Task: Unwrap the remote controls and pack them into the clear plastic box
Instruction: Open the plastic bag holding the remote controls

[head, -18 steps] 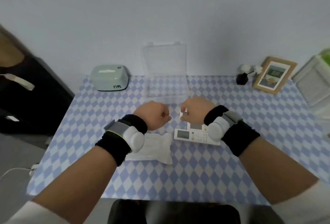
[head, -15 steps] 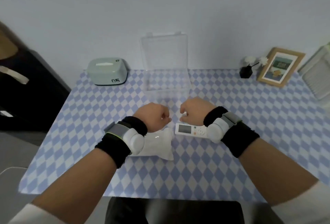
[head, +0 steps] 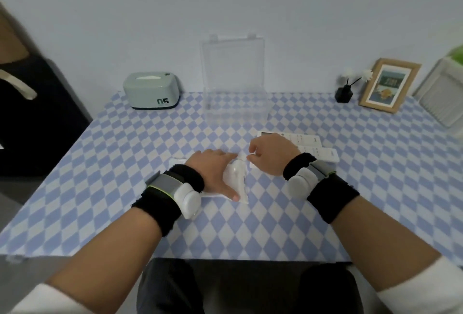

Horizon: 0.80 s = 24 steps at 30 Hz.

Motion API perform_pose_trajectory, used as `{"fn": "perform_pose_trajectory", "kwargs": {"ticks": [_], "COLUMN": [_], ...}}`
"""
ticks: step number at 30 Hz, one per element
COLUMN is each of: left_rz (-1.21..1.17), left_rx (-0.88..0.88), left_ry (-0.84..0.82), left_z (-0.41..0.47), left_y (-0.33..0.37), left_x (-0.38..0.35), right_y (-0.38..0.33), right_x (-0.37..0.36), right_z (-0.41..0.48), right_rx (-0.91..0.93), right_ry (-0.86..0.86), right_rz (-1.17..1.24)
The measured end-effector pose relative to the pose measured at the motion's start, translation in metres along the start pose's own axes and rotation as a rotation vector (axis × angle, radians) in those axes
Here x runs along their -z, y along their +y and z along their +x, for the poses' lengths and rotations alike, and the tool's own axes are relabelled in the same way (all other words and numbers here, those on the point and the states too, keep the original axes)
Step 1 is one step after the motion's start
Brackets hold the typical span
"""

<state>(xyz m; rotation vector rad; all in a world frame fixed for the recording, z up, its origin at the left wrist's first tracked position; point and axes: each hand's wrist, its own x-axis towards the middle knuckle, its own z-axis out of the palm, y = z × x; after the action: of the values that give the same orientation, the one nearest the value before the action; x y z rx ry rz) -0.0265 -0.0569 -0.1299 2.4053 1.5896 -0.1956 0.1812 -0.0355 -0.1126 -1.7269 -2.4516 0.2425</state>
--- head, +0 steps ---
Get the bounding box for person's right hand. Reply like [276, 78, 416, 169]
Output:
[247, 133, 301, 177]

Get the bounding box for person's left hand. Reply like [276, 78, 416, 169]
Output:
[184, 149, 241, 202]

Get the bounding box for clear plastic bag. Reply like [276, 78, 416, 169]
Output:
[169, 150, 258, 207]

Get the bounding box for person's right forearm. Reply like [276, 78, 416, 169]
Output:
[283, 153, 463, 314]

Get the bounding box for person's left forearm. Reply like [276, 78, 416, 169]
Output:
[14, 164, 206, 314]

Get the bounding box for white object in bag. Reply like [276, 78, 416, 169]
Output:
[224, 160, 248, 199]

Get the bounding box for white left wrist tracker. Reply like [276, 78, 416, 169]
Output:
[145, 172, 202, 220]

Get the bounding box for white wrist tracker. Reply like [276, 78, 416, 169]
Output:
[145, 172, 202, 220]
[288, 160, 337, 200]

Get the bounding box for white right wrist tracker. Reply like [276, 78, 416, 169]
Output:
[288, 160, 337, 200]

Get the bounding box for black left wristband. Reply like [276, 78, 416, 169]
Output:
[132, 164, 206, 237]

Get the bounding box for black wristband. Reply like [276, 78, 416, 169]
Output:
[132, 164, 206, 237]
[283, 153, 361, 225]

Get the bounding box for clear plastic storage box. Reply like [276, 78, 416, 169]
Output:
[200, 33, 271, 127]

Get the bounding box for black right wristband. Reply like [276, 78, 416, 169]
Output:
[283, 153, 361, 225]

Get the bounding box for blue white checkered tablecloth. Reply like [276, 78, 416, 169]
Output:
[0, 91, 463, 264]

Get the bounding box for person's dark trousers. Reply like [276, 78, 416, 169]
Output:
[137, 258, 393, 314]

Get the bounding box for black vase with white flowers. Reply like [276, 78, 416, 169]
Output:
[334, 68, 374, 104]

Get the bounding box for mint green tissue box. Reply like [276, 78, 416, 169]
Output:
[123, 72, 181, 110]

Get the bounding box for white slatted basket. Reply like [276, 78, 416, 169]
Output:
[412, 58, 463, 128]

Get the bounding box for brown wooden door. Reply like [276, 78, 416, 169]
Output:
[0, 2, 30, 66]

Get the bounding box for wooden picture frame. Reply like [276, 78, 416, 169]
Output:
[358, 58, 422, 114]

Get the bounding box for black bag with beige strap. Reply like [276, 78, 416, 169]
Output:
[0, 53, 93, 177]

